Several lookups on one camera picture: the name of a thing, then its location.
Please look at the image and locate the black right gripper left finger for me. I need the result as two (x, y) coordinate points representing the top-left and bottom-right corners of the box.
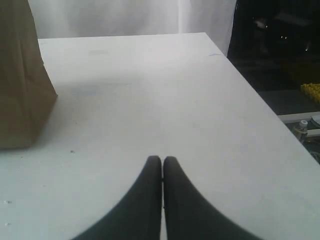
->
(75, 155), (163, 240)

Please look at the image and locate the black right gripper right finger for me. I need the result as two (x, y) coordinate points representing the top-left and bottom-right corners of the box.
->
(163, 156), (257, 240)

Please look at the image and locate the brown paper bag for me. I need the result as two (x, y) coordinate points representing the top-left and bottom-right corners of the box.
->
(0, 0), (58, 149)

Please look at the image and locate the small clear bottle white cap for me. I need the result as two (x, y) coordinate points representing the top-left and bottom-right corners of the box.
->
(292, 120), (308, 143)

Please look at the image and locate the yellow perforated tray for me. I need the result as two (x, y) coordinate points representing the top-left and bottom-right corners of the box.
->
(300, 83), (320, 102)

